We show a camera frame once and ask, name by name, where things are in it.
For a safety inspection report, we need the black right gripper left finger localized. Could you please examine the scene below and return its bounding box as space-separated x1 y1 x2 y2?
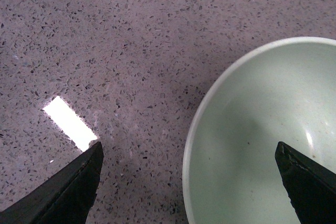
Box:
1 142 103 223

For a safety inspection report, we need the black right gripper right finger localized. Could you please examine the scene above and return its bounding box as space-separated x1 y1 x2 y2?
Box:
275 142 335 223

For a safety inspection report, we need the green bowl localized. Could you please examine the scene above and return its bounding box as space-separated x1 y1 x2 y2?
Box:
182 37 335 223

